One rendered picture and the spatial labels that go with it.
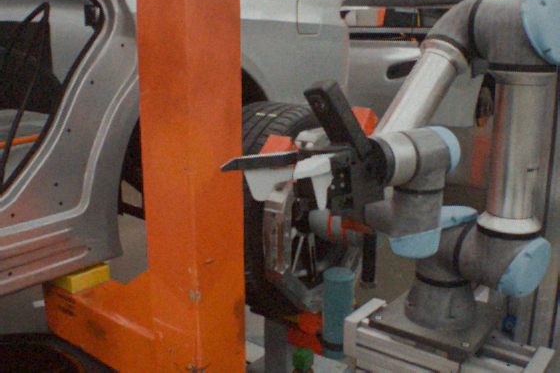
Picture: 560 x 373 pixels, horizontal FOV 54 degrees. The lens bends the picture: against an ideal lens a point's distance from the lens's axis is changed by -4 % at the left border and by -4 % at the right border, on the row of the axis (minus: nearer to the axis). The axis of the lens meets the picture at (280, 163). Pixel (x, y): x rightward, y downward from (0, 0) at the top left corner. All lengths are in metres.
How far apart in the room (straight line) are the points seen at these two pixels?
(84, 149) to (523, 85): 1.15
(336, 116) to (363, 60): 3.53
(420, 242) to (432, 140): 0.15
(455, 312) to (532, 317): 0.22
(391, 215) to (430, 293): 0.35
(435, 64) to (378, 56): 3.18
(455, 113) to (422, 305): 3.17
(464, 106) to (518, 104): 3.29
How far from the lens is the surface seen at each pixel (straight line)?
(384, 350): 1.30
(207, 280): 1.28
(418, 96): 1.01
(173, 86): 1.18
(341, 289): 1.62
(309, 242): 1.83
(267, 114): 1.69
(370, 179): 0.77
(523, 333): 1.37
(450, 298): 1.19
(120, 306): 1.56
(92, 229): 1.70
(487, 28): 1.04
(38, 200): 1.62
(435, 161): 0.84
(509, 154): 1.04
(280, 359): 2.02
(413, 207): 0.85
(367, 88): 4.23
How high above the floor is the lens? 1.38
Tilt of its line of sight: 12 degrees down
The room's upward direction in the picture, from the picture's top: straight up
